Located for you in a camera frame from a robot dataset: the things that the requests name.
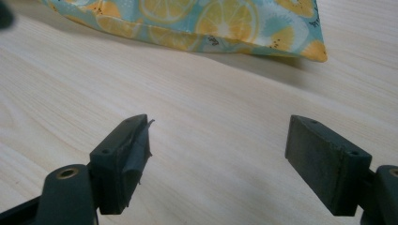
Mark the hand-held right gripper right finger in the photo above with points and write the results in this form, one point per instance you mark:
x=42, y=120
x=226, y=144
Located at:
x=325, y=168

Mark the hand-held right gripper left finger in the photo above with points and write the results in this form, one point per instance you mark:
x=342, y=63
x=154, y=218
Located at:
x=109, y=175

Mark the clear plastic bag of snacks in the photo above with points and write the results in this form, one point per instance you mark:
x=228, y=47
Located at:
x=219, y=25

